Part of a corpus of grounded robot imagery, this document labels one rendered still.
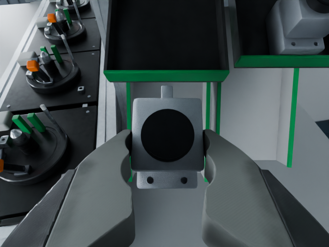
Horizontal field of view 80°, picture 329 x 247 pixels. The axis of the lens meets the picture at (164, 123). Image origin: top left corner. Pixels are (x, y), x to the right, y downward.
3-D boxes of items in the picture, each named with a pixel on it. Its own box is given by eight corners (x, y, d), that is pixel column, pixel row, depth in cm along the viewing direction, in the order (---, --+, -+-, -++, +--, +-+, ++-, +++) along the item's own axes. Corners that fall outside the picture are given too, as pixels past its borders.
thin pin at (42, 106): (62, 134, 42) (43, 106, 36) (58, 134, 42) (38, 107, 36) (63, 130, 43) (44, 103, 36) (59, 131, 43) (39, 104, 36)
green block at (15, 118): (31, 133, 43) (17, 118, 39) (25, 134, 42) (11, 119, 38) (32, 129, 43) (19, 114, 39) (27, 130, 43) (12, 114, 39)
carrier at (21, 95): (98, 106, 53) (83, 66, 43) (2, 118, 50) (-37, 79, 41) (101, 55, 68) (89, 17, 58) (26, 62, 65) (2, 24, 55)
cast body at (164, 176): (192, 185, 17) (210, 195, 10) (141, 185, 17) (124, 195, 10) (189, 93, 19) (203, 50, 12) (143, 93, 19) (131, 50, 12)
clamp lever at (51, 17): (64, 36, 67) (54, 17, 59) (58, 36, 66) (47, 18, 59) (64, 27, 68) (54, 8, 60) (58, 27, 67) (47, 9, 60)
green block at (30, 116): (45, 132, 43) (33, 116, 39) (39, 132, 43) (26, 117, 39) (46, 127, 44) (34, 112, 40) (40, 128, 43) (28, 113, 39)
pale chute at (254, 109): (277, 160, 39) (291, 167, 34) (209, 159, 39) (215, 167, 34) (287, 7, 35) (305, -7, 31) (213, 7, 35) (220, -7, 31)
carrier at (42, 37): (101, 54, 68) (89, 16, 58) (27, 62, 65) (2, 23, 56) (102, 22, 83) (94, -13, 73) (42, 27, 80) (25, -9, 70)
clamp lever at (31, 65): (51, 83, 52) (35, 66, 44) (43, 84, 51) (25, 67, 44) (51, 71, 53) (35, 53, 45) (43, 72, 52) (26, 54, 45)
